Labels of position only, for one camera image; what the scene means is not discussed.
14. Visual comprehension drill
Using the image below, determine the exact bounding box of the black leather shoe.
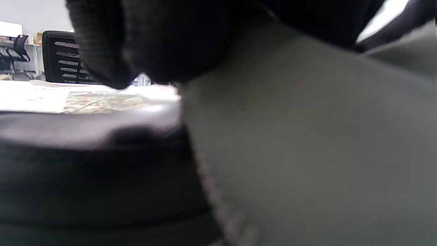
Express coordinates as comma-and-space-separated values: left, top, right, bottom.
0, 102, 222, 246

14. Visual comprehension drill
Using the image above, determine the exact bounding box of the black mesh office chair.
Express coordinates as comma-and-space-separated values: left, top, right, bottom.
42, 31, 99, 85

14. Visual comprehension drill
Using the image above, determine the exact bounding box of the white polishing cloth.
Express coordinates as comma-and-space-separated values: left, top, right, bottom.
179, 7, 437, 246

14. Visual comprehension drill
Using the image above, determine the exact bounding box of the person's left hand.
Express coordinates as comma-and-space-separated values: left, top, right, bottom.
65, 0, 386, 90

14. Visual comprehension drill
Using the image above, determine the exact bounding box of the printed newspaper sheet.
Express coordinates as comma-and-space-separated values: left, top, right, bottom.
0, 80, 181, 114

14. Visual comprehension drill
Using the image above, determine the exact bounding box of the person's right hand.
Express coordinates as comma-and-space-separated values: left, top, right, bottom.
353, 0, 437, 53

